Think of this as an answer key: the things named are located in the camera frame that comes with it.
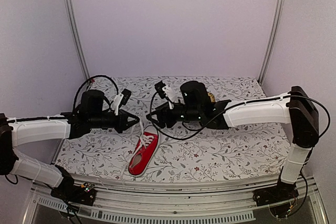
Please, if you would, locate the left aluminium frame post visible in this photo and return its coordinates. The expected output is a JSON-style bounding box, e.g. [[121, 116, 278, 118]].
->
[[64, 0, 90, 80]]

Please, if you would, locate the aluminium frame post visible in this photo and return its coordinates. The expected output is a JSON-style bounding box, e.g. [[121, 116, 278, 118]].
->
[[64, 0, 90, 80], [258, 0, 285, 86]]

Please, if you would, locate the floral patterned table mat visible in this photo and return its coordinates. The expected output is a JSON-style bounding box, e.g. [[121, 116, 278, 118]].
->
[[56, 77, 290, 183]]

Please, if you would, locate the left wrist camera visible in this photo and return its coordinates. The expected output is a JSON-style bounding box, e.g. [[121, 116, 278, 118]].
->
[[111, 89, 131, 115]]

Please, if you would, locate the white shoelace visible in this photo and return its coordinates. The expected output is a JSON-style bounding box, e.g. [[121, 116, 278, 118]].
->
[[120, 118, 163, 180]]

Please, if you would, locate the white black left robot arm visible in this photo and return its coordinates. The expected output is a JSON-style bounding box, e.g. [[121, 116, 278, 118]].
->
[[1, 89, 140, 200]]

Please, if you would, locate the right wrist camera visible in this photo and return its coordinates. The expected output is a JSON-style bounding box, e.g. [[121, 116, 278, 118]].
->
[[154, 81, 179, 109]]

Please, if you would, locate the woven bamboo tray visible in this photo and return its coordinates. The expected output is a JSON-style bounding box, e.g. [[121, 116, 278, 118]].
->
[[208, 92, 216, 103]]

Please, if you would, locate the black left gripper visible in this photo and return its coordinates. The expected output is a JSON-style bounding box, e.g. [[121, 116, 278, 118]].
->
[[89, 110, 141, 134]]

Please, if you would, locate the right aluminium frame post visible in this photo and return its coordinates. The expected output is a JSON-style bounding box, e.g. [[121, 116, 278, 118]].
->
[[258, 0, 285, 86]]

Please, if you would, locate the red canvas sneaker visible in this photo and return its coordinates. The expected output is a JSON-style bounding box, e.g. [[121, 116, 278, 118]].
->
[[128, 126, 160, 177]]

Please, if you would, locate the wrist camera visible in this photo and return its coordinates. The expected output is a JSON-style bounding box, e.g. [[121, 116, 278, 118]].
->
[[154, 81, 179, 109], [111, 89, 131, 115]]

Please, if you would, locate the aluminium front rail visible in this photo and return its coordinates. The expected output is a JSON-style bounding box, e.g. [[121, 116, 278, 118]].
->
[[23, 175, 331, 223]]

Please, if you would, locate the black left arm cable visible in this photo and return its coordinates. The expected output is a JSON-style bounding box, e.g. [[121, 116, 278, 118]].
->
[[75, 75, 119, 109]]

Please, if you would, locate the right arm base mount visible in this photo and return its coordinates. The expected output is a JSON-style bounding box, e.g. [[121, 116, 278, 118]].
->
[[253, 185, 299, 219]]

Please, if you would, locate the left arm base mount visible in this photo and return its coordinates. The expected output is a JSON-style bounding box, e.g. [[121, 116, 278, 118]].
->
[[50, 183, 97, 206]]

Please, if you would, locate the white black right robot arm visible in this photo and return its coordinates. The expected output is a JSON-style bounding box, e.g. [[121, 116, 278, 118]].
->
[[146, 81, 320, 201]]

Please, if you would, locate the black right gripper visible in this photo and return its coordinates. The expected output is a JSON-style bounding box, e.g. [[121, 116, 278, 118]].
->
[[145, 103, 201, 130]]

